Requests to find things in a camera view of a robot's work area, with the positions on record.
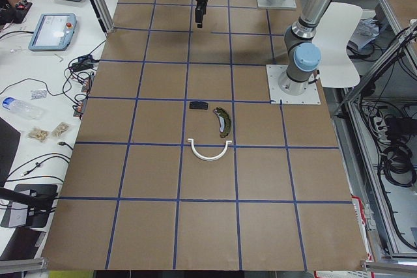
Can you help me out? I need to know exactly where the black brake pad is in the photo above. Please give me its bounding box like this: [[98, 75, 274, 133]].
[[189, 101, 209, 110]]

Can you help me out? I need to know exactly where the green curved brake shoe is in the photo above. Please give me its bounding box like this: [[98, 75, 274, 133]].
[[213, 107, 231, 138]]

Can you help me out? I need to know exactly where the white plastic chair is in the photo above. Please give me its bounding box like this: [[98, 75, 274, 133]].
[[312, 2, 362, 88]]

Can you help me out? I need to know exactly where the near blue teach pendant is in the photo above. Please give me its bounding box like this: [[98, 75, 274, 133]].
[[28, 13, 77, 51]]

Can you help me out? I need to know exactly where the clear plastic water bottle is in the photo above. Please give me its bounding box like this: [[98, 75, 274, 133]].
[[1, 97, 44, 120]]

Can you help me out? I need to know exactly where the white curved plastic bracket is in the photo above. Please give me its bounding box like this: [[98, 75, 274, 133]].
[[187, 138, 233, 161]]

